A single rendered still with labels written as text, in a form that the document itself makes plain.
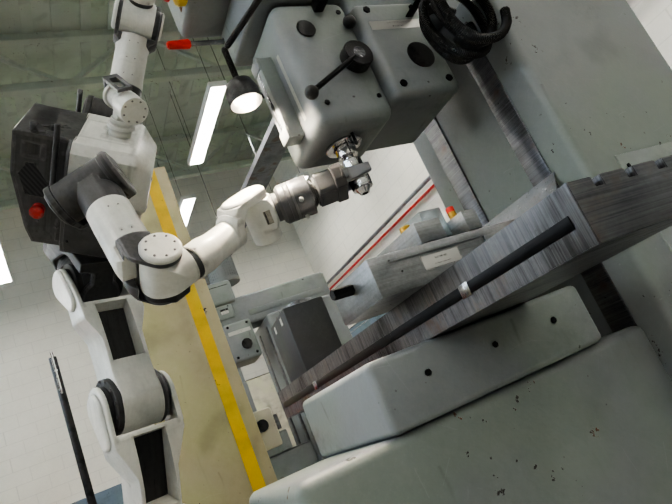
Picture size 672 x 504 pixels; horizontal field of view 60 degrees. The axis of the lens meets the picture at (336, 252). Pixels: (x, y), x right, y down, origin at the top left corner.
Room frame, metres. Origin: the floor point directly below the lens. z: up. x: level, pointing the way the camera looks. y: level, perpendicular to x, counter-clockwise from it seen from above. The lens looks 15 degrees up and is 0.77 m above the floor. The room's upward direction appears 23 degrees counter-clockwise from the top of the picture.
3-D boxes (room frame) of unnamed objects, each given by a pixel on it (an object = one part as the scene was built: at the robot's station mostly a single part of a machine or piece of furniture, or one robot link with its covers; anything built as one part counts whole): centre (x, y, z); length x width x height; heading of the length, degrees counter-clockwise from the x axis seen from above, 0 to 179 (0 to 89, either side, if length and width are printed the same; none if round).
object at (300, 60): (1.21, -0.11, 1.47); 0.21 x 0.19 x 0.32; 29
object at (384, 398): (1.21, -0.11, 0.77); 0.50 x 0.35 x 0.12; 119
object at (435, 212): (1.09, -0.18, 1.03); 0.06 x 0.05 x 0.06; 31
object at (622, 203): (1.26, -0.08, 0.87); 1.24 x 0.23 x 0.08; 29
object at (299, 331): (1.69, 0.18, 1.01); 0.22 x 0.12 x 0.20; 22
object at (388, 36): (1.30, -0.28, 1.47); 0.24 x 0.19 x 0.26; 29
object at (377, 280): (1.07, -0.15, 0.97); 0.35 x 0.15 x 0.11; 121
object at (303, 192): (1.20, -0.02, 1.23); 0.13 x 0.12 x 0.10; 4
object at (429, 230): (1.06, -0.13, 1.00); 0.15 x 0.06 x 0.04; 31
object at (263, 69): (1.15, -0.01, 1.45); 0.04 x 0.04 x 0.21; 29
